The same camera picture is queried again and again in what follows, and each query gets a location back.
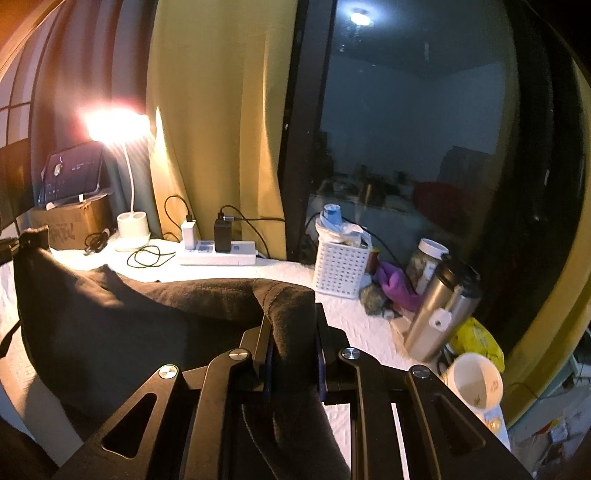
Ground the black charger cable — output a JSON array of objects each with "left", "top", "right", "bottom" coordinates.
[{"left": 221, "top": 205, "right": 289, "bottom": 259}]

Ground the teal curtain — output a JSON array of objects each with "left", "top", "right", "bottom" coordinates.
[{"left": 28, "top": 0, "right": 160, "bottom": 241}]

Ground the yellow curtain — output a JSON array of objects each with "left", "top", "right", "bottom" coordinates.
[
  {"left": 147, "top": 0, "right": 308, "bottom": 259},
  {"left": 501, "top": 46, "right": 591, "bottom": 421}
]

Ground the brown cardboard box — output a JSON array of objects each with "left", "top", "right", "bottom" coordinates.
[{"left": 28, "top": 196, "right": 116, "bottom": 250}]

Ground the purple cloth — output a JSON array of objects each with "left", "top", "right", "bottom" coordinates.
[{"left": 373, "top": 263, "right": 423, "bottom": 311}]

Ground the black cable bundle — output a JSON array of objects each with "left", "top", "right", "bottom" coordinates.
[{"left": 84, "top": 228, "right": 112, "bottom": 256}]

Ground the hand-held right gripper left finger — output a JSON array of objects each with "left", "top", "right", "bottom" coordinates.
[{"left": 51, "top": 314, "right": 275, "bottom": 480}]

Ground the white desk lamp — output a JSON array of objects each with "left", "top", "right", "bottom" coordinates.
[{"left": 85, "top": 108, "right": 153, "bottom": 252}]

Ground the black strap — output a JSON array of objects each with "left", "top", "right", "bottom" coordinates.
[{"left": 0, "top": 322, "right": 21, "bottom": 358}]

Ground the white charger plug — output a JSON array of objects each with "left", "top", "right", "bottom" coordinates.
[{"left": 181, "top": 215, "right": 198, "bottom": 250}]

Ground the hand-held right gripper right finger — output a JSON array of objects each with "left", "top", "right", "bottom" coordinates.
[{"left": 314, "top": 302, "right": 536, "bottom": 480}]

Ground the blue paper cup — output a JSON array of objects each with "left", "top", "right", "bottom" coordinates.
[{"left": 322, "top": 203, "right": 343, "bottom": 232}]

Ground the black coiled charging cable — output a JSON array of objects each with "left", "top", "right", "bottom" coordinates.
[{"left": 127, "top": 195, "right": 195, "bottom": 269}]

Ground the white power strip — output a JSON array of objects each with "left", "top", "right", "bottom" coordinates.
[{"left": 178, "top": 240, "right": 258, "bottom": 267}]

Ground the black charger plug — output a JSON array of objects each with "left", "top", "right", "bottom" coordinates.
[{"left": 213, "top": 211, "right": 232, "bottom": 253}]

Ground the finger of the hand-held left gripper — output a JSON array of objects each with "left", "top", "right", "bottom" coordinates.
[{"left": 0, "top": 236, "right": 20, "bottom": 265}]

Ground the stainless steel tumbler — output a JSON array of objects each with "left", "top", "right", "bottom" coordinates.
[{"left": 404, "top": 255, "right": 483, "bottom": 363}]

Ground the white plastic basket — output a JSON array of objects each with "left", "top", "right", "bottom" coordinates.
[{"left": 313, "top": 226, "right": 374, "bottom": 300}]

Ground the brown t-shirt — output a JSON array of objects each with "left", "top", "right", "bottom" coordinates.
[{"left": 13, "top": 226, "right": 352, "bottom": 480}]

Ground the grey fuzzy lump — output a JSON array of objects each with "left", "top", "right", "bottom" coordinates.
[{"left": 360, "top": 284, "right": 391, "bottom": 317}]

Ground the white cartoon mug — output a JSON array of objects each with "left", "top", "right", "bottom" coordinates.
[{"left": 441, "top": 353, "right": 506, "bottom": 435}]

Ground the black window frame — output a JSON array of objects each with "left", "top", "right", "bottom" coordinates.
[{"left": 277, "top": 0, "right": 583, "bottom": 365}]

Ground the yellow plastic bag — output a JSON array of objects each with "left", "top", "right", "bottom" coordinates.
[{"left": 450, "top": 318, "right": 505, "bottom": 372}]

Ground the glass jar with white lid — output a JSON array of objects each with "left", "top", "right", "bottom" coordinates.
[{"left": 406, "top": 239, "right": 450, "bottom": 294}]

